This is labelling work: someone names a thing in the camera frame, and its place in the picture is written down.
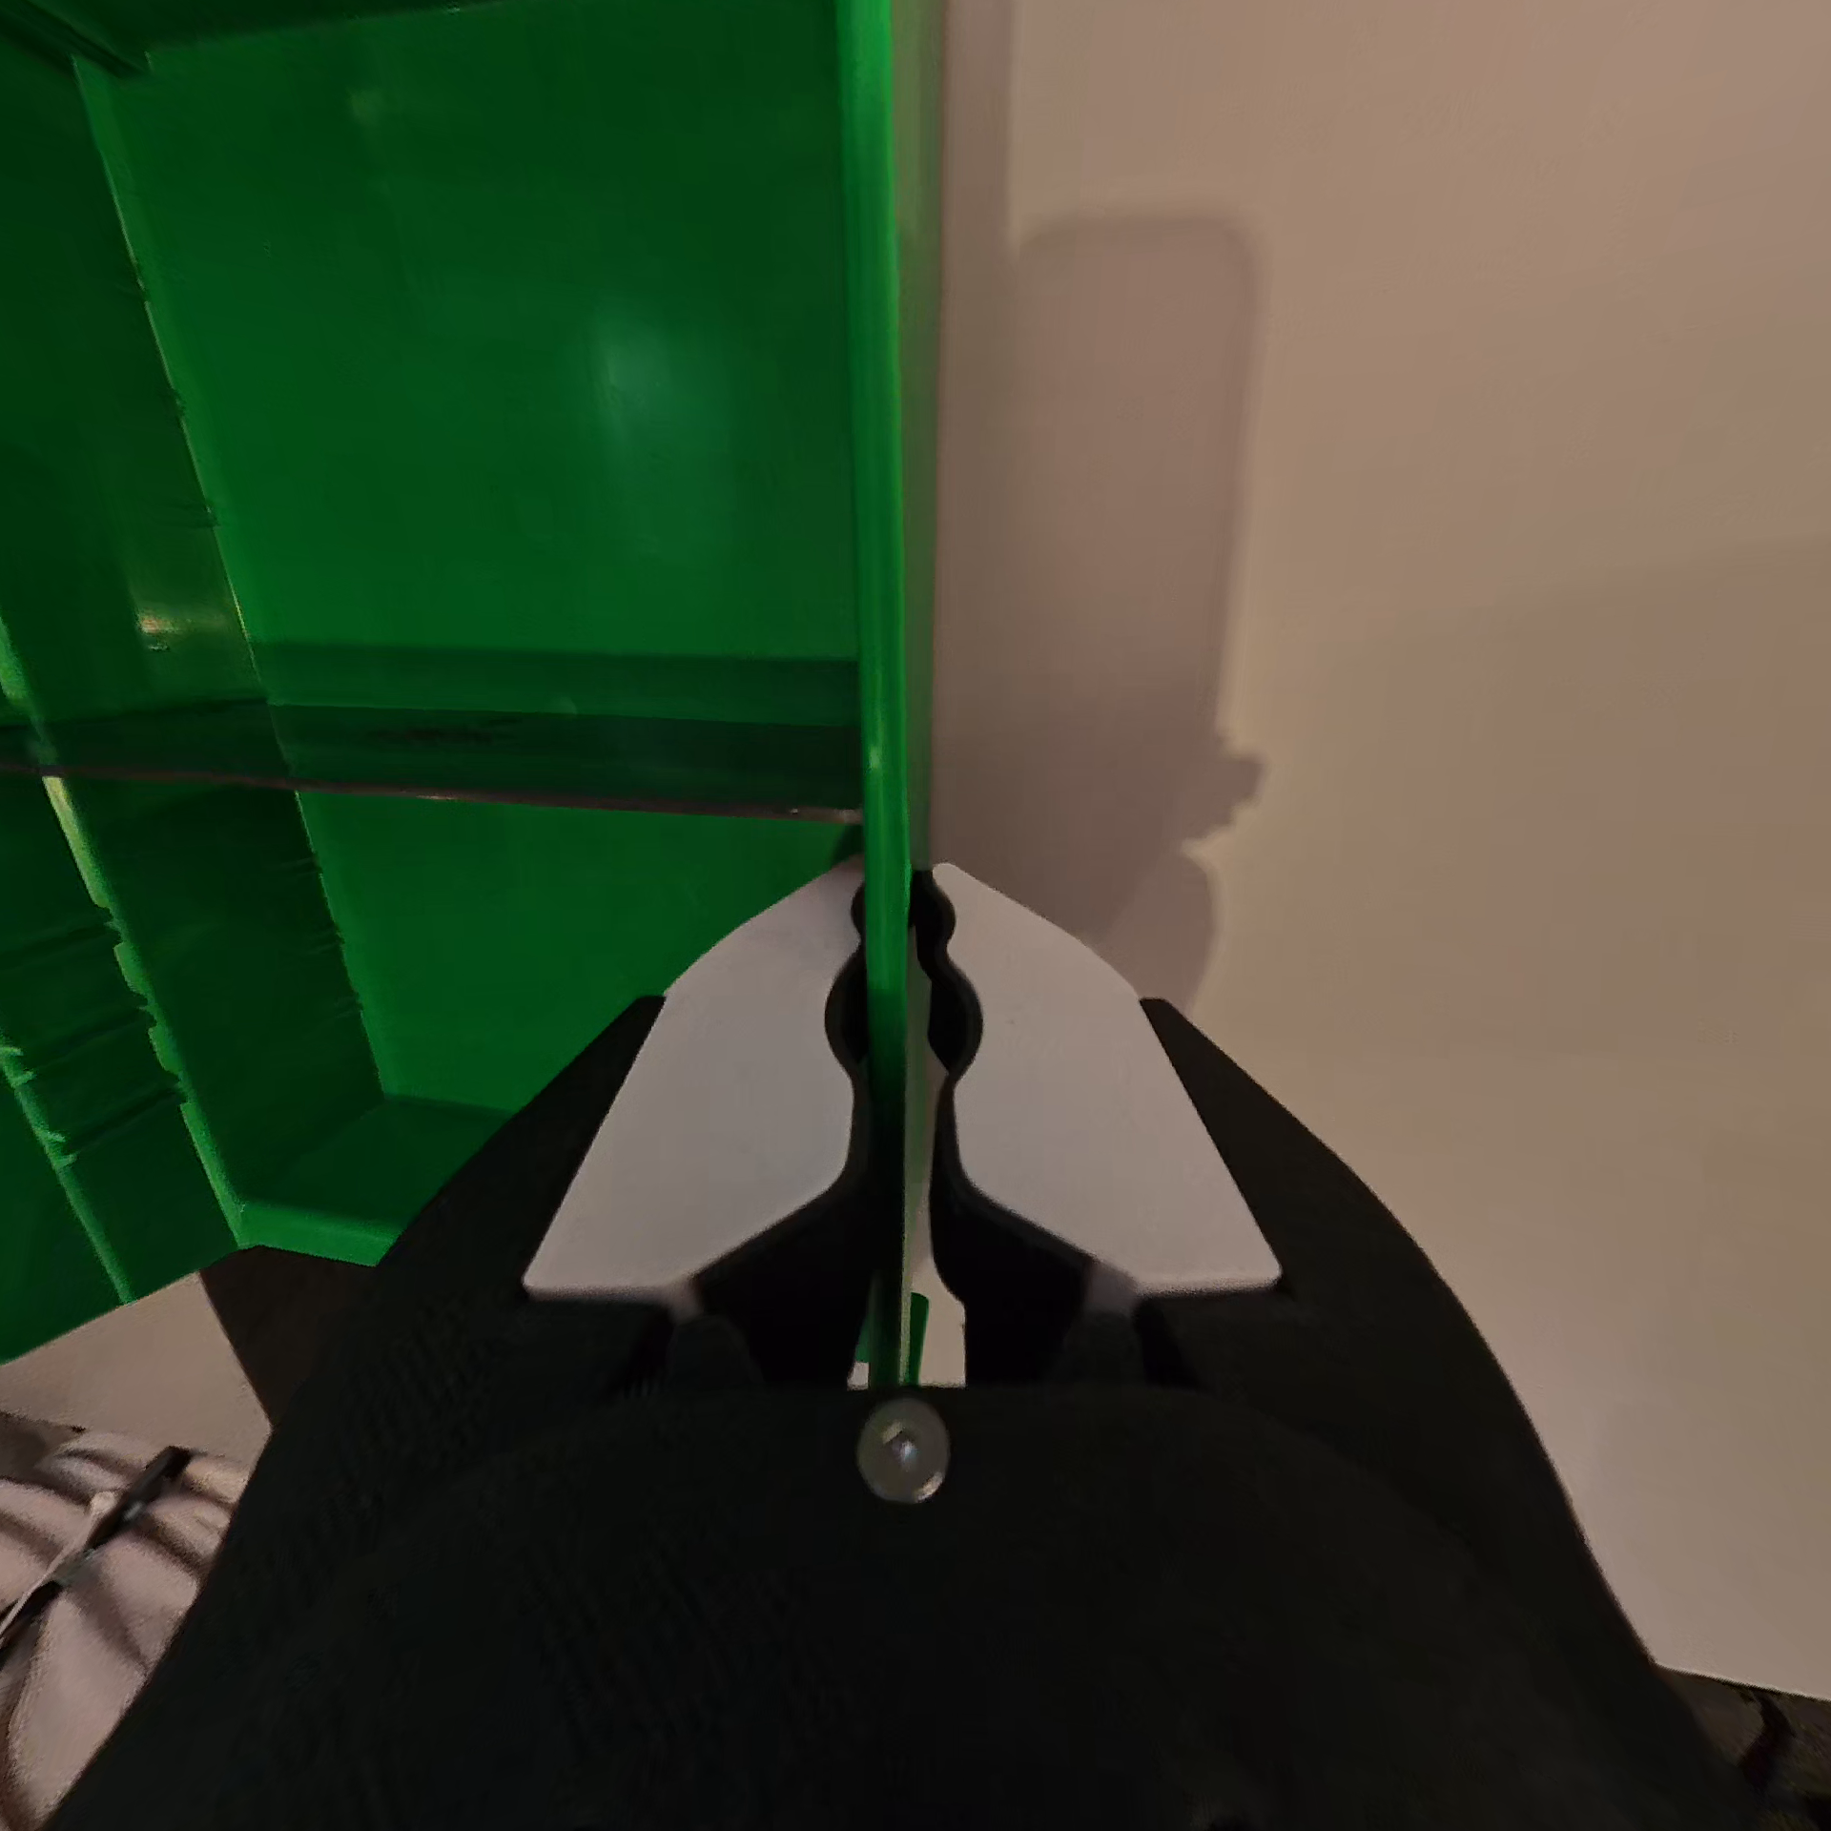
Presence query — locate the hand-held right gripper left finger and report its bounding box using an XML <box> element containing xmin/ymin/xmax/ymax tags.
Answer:
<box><xmin>520</xmin><ymin>860</ymin><xmax>880</xmax><ymax>1390</ymax></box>

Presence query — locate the green plastic bin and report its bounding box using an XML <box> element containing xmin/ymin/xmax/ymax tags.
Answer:
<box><xmin>0</xmin><ymin>0</ymin><xmax>950</xmax><ymax>1393</ymax></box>

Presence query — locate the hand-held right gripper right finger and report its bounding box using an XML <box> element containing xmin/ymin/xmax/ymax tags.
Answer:
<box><xmin>910</xmin><ymin>865</ymin><xmax>1286</xmax><ymax>1390</ymax></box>

